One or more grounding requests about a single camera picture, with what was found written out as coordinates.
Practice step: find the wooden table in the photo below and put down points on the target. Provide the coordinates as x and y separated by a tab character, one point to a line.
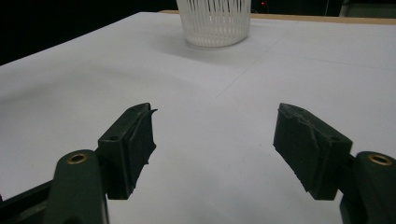
311	18

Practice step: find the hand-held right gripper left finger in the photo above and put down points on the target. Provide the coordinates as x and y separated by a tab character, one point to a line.
124	149

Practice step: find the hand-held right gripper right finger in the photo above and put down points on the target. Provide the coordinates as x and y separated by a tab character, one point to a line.
308	149

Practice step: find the white plastic slotted basket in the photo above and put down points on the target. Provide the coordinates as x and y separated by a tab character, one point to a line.
214	23

